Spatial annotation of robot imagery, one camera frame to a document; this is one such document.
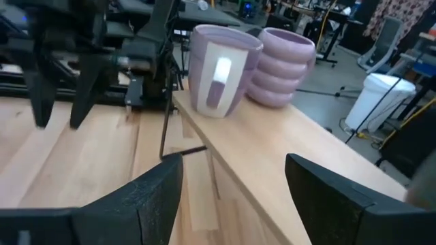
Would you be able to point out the wooden shelf black metal legs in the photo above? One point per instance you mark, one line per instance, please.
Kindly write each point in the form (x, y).
(272, 143)

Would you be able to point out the grey office chair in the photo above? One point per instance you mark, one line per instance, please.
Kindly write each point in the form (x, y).
(383, 44)

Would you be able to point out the ribbed lilac mug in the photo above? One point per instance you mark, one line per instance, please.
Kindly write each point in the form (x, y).
(282, 68)

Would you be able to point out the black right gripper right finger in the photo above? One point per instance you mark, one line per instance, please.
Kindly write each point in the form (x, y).
(334, 211)

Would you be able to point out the floral patterned curtain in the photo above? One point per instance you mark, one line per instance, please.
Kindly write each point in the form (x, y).
(398, 13)

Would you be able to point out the purple and white mug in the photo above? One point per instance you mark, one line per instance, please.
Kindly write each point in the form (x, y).
(221, 71)

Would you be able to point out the white plastic bucket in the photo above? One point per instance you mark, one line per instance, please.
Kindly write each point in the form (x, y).
(374, 102)

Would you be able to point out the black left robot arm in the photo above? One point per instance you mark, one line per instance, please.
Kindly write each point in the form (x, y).
(153, 47)

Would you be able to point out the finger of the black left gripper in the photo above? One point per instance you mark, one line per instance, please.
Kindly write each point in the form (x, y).
(41, 95)
(88, 85)

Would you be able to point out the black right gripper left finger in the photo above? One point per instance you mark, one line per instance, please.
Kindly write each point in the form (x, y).
(143, 211)

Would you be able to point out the black desk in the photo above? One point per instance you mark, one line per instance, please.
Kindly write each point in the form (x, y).
(204, 15)

